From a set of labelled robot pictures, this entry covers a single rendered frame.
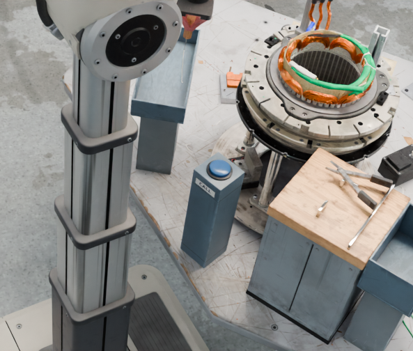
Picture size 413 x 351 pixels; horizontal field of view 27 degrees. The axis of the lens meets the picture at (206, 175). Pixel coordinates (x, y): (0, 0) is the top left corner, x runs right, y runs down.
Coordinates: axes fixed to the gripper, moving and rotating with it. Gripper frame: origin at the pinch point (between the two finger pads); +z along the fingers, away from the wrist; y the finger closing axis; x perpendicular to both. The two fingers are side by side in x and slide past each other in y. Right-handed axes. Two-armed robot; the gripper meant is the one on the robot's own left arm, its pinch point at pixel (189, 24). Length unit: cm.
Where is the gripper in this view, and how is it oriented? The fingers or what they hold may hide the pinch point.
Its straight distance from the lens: 167.2
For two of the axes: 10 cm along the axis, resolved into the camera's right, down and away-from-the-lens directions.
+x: -9.8, -1.5, -0.8
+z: -1.5, 4.9, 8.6
